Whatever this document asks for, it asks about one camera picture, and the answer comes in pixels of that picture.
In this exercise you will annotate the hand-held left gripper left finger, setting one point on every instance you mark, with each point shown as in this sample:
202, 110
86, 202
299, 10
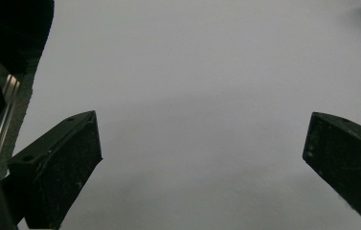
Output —
60, 166

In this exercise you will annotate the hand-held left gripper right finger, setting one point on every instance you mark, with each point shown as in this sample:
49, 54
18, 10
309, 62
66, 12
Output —
347, 159

